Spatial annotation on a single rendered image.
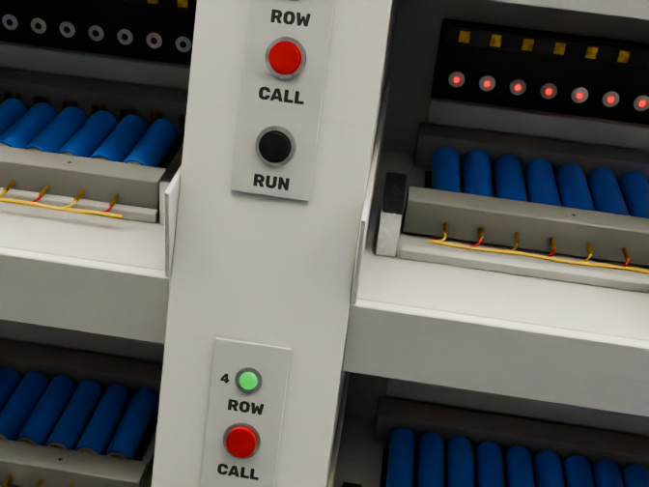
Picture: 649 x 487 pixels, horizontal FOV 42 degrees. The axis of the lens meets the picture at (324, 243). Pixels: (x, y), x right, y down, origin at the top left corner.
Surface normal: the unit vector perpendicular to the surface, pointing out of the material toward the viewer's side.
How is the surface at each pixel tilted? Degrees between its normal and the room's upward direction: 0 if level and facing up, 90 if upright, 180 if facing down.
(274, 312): 90
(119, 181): 111
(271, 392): 90
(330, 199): 90
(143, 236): 21
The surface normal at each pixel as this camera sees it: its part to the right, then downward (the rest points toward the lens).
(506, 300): 0.09, -0.84
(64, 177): -0.13, 0.51
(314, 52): -0.09, 0.18
